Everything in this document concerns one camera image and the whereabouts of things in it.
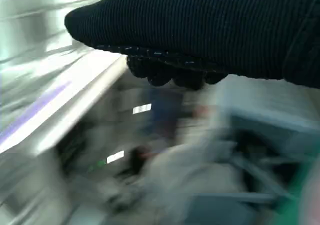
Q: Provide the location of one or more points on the black gloved right hand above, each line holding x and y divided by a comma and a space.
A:
200, 27

